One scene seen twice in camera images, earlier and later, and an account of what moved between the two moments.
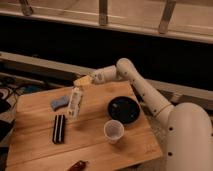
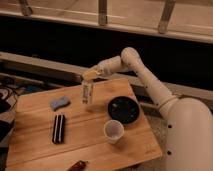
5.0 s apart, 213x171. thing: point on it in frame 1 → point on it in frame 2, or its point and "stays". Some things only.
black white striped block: x=58 y=134 stays
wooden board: x=102 y=124 stays
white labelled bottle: x=74 y=104 → x=86 y=92
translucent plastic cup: x=113 y=131 stays
